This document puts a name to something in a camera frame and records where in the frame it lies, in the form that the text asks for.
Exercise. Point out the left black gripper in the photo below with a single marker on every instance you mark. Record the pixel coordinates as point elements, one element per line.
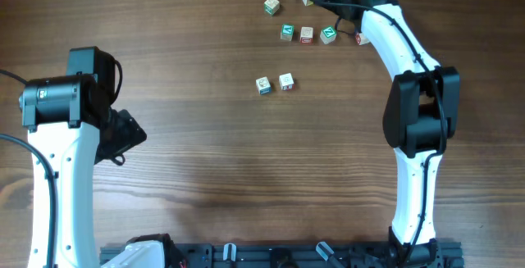
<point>127,135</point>

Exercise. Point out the red I wooden block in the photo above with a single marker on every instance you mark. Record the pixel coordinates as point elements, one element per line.
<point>286,81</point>

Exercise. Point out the blue edged wooden block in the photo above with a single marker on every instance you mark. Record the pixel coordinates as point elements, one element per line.
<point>263,85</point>

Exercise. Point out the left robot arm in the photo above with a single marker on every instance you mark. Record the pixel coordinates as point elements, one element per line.
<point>72,126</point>

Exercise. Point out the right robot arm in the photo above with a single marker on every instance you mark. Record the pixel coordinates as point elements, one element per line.
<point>419,118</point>

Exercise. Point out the green Z wooden block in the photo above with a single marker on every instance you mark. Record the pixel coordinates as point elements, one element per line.
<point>328,34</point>

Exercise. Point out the red U wooden block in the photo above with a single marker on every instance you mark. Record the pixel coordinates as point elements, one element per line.
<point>306,35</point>

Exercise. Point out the red A wooden block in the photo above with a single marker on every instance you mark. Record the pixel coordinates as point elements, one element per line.
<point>361,39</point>

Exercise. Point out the green V wooden block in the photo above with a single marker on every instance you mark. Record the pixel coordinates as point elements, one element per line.
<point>287,32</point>

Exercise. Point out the green edged block far left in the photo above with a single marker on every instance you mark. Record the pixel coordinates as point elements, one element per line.
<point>271,6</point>

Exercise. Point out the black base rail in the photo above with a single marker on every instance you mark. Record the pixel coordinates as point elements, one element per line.
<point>287,255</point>

